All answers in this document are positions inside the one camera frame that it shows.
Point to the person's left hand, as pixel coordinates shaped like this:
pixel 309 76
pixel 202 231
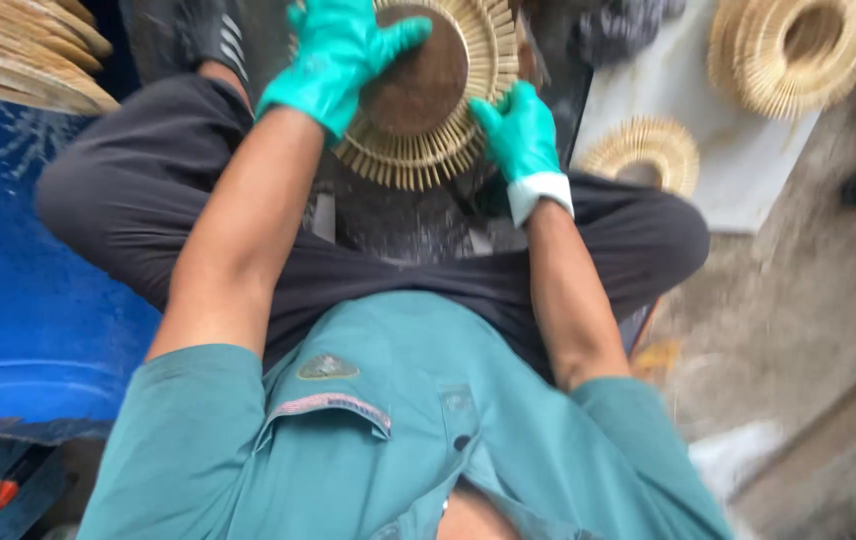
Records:
pixel 327 64

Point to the person's right hand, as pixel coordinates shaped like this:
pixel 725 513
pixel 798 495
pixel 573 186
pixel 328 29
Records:
pixel 524 142

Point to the bamboo stick disc brown centre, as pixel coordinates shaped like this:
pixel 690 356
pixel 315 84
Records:
pixel 428 82

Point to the small bamboo stick disc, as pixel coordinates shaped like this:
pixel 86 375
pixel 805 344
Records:
pixel 642 154

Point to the person's black shoe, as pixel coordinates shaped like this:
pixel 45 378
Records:
pixel 195 34

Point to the dark grey cloth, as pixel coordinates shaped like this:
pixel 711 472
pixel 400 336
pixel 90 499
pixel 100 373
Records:
pixel 623 26

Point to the white board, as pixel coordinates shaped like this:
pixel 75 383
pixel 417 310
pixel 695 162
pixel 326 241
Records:
pixel 728 165

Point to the person's dark grey trousers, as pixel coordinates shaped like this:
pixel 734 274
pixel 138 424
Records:
pixel 368 285

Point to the stack of round wooden plates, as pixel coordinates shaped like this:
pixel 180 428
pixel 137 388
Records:
pixel 15 52

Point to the person's teal shirt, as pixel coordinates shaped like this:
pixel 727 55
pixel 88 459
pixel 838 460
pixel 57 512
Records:
pixel 338 450

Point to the blue plastic drum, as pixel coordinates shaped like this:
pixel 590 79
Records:
pixel 23 285

